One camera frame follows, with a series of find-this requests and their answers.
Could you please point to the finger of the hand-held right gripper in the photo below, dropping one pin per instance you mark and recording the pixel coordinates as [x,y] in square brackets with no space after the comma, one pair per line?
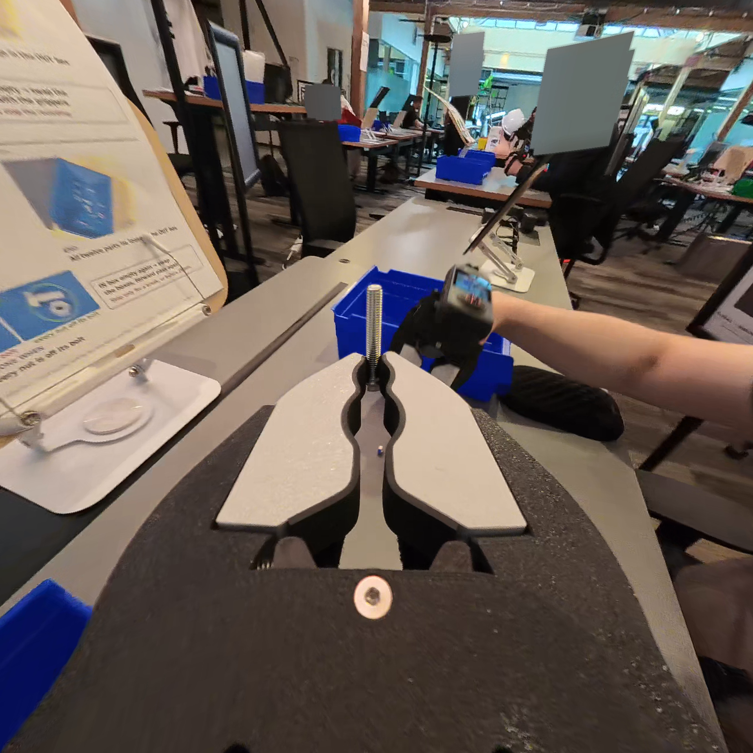
[411,354]
[449,372]

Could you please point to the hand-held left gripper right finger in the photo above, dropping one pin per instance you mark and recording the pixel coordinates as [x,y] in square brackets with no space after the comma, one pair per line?
[459,465]

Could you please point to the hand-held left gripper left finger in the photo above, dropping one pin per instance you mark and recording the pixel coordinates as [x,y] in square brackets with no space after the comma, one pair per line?
[294,459]

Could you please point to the long thin silver bolt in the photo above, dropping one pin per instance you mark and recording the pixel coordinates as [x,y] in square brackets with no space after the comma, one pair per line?
[374,329]

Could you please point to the blue plastic bin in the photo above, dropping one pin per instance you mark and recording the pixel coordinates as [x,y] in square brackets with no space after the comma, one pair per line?
[359,329]
[349,133]
[29,647]
[217,88]
[462,170]

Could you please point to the person's right forearm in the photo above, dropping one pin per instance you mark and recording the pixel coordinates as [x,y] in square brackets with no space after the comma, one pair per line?
[588,347]

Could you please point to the clear tablet stand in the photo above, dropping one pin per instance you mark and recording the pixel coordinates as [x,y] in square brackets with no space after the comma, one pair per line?
[509,270]

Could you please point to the black chair armrest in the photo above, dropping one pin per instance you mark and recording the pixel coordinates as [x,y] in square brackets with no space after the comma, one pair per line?
[565,403]

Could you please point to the black tablet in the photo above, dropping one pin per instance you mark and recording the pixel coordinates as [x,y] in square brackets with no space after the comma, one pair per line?
[507,209]

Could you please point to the wooden desk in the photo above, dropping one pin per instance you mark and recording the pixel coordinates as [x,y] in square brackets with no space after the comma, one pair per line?
[470,191]

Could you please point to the white board stand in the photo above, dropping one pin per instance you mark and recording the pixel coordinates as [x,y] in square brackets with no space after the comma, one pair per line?
[153,412]

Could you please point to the black office chair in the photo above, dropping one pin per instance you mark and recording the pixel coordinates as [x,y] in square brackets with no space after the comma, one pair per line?
[317,176]
[647,176]

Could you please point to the wooden instruction board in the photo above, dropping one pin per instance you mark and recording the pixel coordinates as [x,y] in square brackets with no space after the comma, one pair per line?
[453,115]

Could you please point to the white hard hat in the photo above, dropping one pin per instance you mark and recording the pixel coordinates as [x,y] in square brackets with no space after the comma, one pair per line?
[513,120]

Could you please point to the black flat chair pad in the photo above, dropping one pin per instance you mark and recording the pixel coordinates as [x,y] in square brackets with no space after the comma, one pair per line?
[694,506]

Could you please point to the black floor lamp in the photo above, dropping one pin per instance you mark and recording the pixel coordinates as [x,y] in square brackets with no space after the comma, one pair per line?
[436,37]

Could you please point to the black framed marker sign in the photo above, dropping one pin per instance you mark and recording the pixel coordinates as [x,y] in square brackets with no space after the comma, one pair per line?
[735,312]

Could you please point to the black framed floor panel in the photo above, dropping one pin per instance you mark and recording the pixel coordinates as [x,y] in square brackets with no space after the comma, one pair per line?
[235,100]

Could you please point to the white plastic container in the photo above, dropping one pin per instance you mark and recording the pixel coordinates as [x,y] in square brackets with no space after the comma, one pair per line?
[254,64]

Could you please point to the ceiling projector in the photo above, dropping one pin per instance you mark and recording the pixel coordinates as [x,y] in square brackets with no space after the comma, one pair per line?
[590,31]

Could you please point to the green plastic bin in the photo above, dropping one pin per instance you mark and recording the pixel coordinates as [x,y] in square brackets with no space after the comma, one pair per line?
[744,187]

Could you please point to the wooden table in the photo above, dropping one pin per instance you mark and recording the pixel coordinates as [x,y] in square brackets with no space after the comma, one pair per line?
[176,100]

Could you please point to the instruction sheet on stand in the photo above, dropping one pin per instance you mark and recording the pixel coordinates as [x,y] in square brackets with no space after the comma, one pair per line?
[88,117]

